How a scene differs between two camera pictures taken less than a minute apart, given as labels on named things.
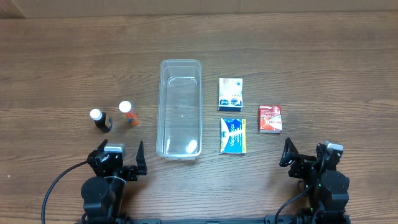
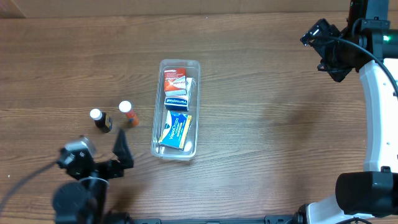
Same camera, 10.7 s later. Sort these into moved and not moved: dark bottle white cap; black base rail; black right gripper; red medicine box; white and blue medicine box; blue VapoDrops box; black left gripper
Moved: white and blue medicine box; black left gripper; red medicine box; blue VapoDrops box; black right gripper
Not moved: dark bottle white cap; black base rail
